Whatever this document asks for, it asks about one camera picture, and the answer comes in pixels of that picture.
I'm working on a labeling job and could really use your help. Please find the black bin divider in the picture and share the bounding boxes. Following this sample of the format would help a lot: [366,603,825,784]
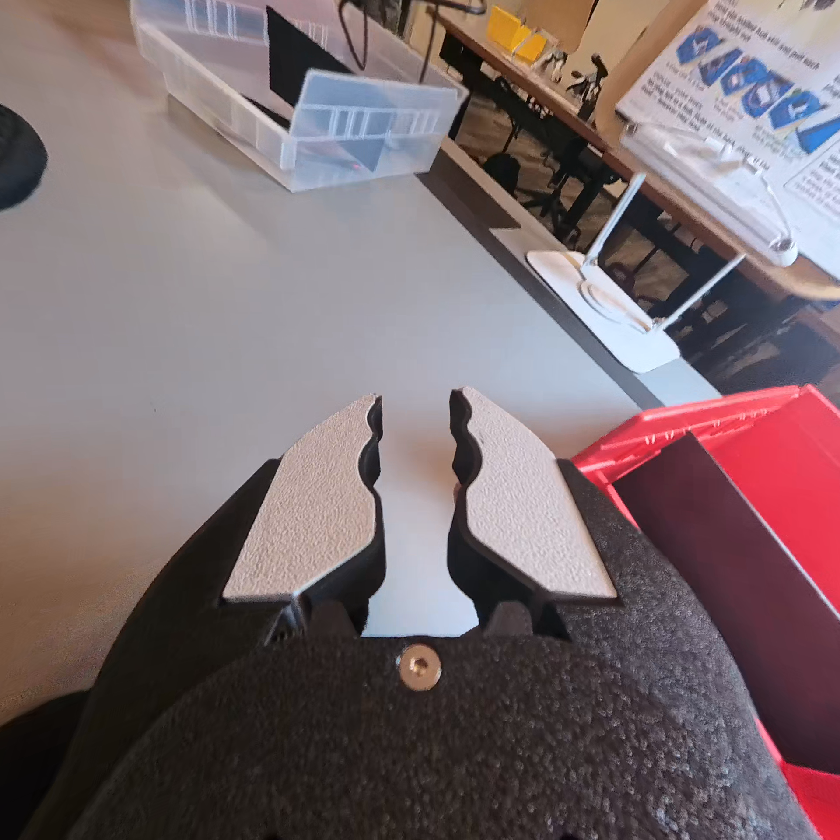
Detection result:
[243,5,358,129]
[613,430,840,775]

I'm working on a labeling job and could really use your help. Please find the instruction poster board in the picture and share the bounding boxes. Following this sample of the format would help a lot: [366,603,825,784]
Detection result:
[594,0,840,227]

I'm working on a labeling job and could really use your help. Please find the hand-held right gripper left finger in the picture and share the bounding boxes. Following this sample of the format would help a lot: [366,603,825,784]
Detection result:
[222,392,388,622]

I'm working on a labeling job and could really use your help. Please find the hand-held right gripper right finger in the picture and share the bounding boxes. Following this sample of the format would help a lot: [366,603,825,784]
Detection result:
[448,386,620,622]

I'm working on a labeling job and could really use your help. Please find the clear plastic bin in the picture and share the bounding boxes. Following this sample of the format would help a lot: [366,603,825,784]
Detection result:
[129,0,470,193]

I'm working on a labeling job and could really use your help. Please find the black round object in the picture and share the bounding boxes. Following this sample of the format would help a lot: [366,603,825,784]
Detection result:
[0,104,49,212]

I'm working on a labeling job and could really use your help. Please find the black office chair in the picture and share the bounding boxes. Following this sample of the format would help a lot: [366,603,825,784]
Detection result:
[482,128,624,247]

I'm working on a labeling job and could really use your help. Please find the large red plastic bin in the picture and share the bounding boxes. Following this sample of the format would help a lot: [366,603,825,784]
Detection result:
[570,384,840,840]

